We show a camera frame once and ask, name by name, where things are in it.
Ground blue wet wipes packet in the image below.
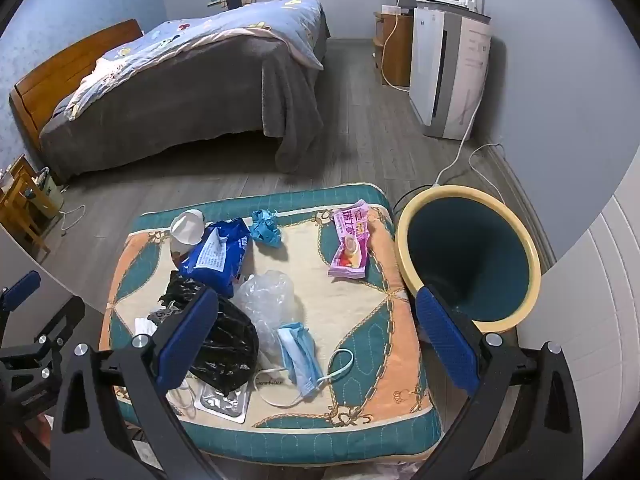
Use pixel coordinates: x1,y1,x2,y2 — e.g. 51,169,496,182
179,217,252,297

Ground white wardrobe door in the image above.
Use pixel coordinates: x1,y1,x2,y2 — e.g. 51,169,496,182
545,175,640,480

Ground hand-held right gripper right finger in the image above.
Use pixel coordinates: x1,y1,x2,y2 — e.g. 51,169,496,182
410,285,586,480

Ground wooden nightstand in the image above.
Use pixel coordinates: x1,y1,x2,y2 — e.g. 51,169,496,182
0,154,66,256

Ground blue face mask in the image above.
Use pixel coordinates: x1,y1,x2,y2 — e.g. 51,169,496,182
254,322,355,407

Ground thin white cable by nightstand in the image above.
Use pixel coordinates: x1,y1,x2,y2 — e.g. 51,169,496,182
60,204,87,237

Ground silver pill blister pack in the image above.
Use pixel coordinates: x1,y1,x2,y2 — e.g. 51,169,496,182
197,385,250,420

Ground white cable at cabinet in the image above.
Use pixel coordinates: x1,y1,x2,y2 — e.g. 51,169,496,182
381,7,413,93

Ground white paper cup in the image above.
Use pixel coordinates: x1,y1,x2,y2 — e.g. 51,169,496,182
170,209,206,247

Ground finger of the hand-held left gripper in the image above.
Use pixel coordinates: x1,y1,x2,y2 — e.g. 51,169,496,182
0,270,42,313
0,295,87,386

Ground clear plastic bag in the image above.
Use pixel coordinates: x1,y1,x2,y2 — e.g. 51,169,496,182
235,270,296,356

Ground wooden cabinet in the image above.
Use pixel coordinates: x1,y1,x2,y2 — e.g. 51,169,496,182
372,5,416,88

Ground wooden bed headboard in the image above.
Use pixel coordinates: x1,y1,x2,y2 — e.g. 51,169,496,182
10,19,146,151

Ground bed with grey blanket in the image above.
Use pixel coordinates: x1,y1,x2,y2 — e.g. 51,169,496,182
39,10,331,176

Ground crumpled blue paper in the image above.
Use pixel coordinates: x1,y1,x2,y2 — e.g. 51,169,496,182
249,209,283,248

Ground pink snack wrapper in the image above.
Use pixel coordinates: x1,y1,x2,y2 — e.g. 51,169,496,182
328,200,371,280

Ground white purifier power cable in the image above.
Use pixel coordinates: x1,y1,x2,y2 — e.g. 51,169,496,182
434,55,493,188

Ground teal bin with yellow rim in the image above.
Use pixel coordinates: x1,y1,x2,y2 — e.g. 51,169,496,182
395,185,542,335

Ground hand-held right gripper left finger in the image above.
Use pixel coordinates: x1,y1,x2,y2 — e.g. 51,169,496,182
50,287,226,480

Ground light blue printed quilt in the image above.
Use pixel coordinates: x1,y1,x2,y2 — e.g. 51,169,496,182
65,0,325,121

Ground patterned teal orange cushion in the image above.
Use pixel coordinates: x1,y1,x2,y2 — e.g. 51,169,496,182
99,182,445,453

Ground black plastic bag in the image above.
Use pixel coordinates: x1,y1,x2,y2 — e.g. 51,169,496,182
160,271,260,395

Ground white air purifier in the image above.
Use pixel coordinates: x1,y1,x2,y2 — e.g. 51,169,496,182
409,2,493,141

